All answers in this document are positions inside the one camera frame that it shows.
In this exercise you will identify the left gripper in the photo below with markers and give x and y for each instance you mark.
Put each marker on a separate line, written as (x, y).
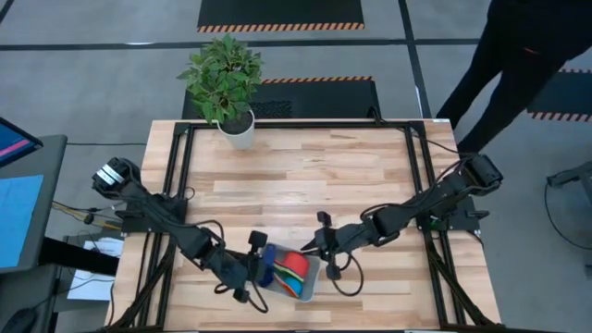
(231, 270)

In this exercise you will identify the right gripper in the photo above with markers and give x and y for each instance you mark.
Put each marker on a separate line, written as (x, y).
(347, 238)

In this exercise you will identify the grey plastic basket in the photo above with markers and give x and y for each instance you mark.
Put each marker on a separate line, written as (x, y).
(313, 273)

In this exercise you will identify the red measuring cup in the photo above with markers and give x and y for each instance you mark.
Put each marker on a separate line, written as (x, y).
(296, 262)

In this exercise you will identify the royal blue measuring cup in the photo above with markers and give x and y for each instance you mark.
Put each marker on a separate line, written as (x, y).
(268, 263)

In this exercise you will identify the green measuring cup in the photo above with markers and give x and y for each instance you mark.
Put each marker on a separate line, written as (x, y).
(289, 274)

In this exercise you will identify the orange measuring cup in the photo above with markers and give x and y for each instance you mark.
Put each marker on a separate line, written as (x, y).
(286, 287)

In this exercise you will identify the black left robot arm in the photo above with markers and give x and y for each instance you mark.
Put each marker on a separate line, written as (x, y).
(152, 208)

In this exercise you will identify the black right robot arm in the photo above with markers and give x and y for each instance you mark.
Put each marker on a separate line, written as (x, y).
(430, 201)

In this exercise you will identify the white plant pot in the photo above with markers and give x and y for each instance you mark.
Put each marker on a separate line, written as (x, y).
(240, 139)

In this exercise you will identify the white paper sheet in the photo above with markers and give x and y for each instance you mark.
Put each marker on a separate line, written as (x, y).
(92, 282)

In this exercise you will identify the black hazard-striped floor mat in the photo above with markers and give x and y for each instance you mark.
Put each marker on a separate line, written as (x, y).
(314, 99)
(277, 11)
(569, 94)

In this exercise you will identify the black desk foot bar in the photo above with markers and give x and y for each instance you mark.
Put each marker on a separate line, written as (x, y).
(78, 256)

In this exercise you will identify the grey desk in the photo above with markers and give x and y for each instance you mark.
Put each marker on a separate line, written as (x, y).
(51, 208)

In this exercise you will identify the green leafy plant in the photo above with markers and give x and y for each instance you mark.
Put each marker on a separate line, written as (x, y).
(222, 78)

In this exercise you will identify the blue paper sheet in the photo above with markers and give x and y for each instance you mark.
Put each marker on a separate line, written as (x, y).
(18, 217)

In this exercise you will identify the computer monitor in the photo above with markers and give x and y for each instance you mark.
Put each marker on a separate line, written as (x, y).
(14, 141)

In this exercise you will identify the person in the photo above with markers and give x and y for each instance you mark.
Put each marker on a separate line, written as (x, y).
(518, 55)

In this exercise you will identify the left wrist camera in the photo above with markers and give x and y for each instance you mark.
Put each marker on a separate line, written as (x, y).
(257, 238)

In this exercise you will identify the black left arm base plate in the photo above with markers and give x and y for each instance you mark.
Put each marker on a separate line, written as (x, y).
(127, 222)

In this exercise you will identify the black aluminium table frame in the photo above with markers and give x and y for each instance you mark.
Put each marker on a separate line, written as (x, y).
(300, 125)

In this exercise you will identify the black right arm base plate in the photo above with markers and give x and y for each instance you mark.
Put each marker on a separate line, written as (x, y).
(472, 224)

